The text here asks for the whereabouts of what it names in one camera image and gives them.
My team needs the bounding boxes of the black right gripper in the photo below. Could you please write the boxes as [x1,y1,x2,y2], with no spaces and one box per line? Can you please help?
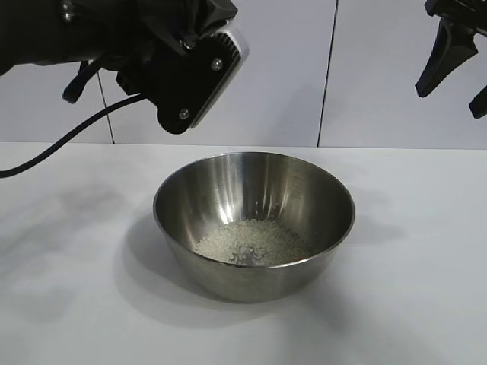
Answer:
[415,0,487,120]

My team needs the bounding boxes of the stainless steel mixing bowl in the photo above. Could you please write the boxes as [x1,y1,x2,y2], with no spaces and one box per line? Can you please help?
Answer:
[152,151,357,304]

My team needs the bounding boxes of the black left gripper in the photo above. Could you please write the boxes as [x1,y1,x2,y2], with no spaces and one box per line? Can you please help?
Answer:
[140,0,239,54]

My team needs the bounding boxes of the white rice grains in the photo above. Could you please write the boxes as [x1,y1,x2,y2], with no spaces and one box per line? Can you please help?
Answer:
[194,218,317,267]

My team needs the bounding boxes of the thick braided black cable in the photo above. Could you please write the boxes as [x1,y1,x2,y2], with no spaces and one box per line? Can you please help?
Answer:
[62,60,100,103]

